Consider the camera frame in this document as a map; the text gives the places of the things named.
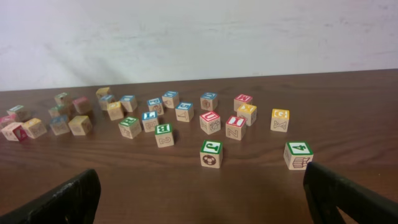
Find blue L block upper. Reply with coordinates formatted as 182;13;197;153
119;95;137;112

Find blue D block right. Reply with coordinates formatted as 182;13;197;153
200;92;218;111

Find blue D block left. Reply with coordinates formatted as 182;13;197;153
162;91;180;108

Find red E block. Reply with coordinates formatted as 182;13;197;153
0;114;18;129

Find green J block top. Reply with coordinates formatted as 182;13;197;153
54;92;72;105

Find red I block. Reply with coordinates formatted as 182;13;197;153
226;116;247;141

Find green B block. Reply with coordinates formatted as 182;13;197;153
155;123;175;147

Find red u block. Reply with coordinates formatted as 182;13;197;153
200;111;221;135
72;96;92;114

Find green R block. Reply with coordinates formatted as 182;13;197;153
118;116;142;139

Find blue d block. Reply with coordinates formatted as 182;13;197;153
200;92;218;111
162;91;180;108

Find plain I wooden block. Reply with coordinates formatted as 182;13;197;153
1;122;28;142

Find blue l block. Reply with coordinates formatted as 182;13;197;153
142;111;159;133
119;95;137;112

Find red U block left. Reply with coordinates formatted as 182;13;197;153
72;96;92;114

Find green 4 block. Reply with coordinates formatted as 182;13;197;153
284;141;313;170

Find red M block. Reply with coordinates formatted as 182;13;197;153
234;94;252;111

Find green J block lower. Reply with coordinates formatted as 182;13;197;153
200;139;223;169

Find green j block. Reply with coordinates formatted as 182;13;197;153
54;92;72;105
200;139;223;169

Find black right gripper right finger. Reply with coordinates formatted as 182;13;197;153
303;162;397;223

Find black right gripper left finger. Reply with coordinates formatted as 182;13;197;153
1;169;101;223

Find yellow X block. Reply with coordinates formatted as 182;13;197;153
237;103;257;126

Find yellow G block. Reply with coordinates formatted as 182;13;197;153
270;108;290;133

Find yellow O block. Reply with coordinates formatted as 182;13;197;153
22;118;47;139

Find blue 5 block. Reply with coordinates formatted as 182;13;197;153
175;102;194;122

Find yellow block top row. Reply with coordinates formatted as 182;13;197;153
96;87;111;99

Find yellow block centre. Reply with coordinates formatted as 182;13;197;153
107;101;124;121

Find green Z block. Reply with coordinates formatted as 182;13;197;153
49;105;70;118

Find blue P block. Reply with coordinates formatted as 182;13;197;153
147;97;164;115

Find yellow S block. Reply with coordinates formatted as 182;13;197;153
68;116;93;136

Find blue 2 block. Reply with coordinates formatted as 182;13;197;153
99;95;115;111

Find blue T block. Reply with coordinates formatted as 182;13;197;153
50;114;70;136

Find red U block right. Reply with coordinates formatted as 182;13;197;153
200;111;221;135

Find blue L block lower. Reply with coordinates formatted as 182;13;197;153
142;111;159;133

